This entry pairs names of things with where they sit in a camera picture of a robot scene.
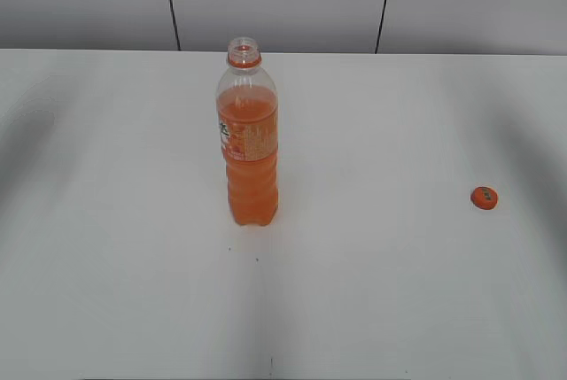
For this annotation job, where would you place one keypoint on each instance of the orange soda plastic bottle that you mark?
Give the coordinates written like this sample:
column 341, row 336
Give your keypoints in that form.
column 247, row 109

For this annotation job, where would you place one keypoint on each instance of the orange bottle cap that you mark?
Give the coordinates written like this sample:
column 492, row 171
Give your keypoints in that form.
column 484, row 198

